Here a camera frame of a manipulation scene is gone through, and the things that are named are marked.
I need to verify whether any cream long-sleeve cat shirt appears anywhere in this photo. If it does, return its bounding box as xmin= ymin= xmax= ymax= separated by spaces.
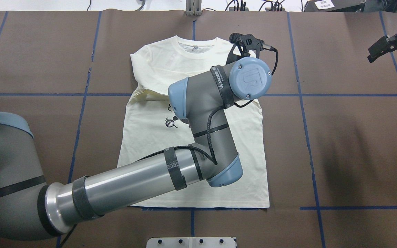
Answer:
xmin=117 ymin=36 xmax=270 ymax=208

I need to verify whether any grey aluminium post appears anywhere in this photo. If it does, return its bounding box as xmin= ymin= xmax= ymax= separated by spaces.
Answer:
xmin=185 ymin=0 xmax=203 ymax=16

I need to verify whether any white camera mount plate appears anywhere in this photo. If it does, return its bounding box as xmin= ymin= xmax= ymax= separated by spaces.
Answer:
xmin=146 ymin=236 xmax=238 ymax=248

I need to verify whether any black box with label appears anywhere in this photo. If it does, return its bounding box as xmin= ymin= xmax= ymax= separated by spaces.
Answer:
xmin=303 ymin=0 xmax=365 ymax=12

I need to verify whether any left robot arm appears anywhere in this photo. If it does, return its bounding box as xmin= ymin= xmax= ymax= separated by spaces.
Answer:
xmin=0 ymin=57 xmax=275 ymax=240

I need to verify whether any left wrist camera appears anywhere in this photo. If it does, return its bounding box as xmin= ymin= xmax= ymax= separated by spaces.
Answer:
xmin=226 ymin=33 xmax=278 ymax=64

